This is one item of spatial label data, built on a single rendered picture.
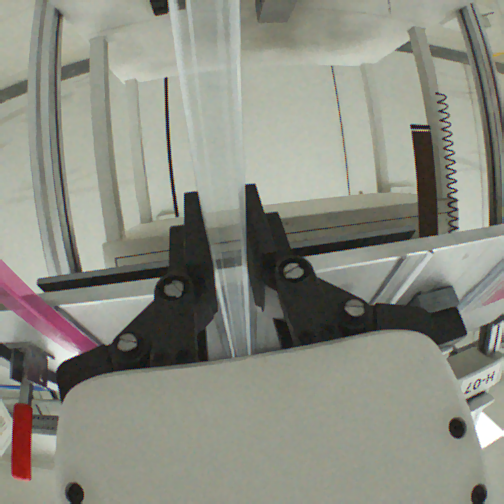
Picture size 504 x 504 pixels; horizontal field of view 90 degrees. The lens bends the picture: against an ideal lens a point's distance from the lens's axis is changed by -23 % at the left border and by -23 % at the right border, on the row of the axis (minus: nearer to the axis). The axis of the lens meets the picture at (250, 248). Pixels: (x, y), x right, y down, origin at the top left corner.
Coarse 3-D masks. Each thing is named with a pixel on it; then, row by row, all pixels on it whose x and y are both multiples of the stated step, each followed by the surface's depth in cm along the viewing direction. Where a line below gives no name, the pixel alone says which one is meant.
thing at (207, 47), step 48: (192, 0) 5; (192, 48) 6; (240, 48) 6; (192, 96) 7; (240, 96) 7; (192, 144) 8; (240, 144) 8; (240, 192) 9; (240, 240) 11; (240, 288) 14; (240, 336) 20
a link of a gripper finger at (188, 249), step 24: (192, 192) 12; (192, 216) 11; (192, 240) 10; (192, 264) 10; (144, 312) 9; (216, 312) 12; (120, 336) 9; (144, 336) 9; (120, 360) 8; (144, 360) 8
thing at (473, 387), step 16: (160, 0) 31; (256, 0) 41; (272, 0) 37; (288, 0) 37; (272, 16) 42; (288, 16) 42; (496, 368) 48; (464, 384) 47; (480, 384) 48; (480, 400) 47
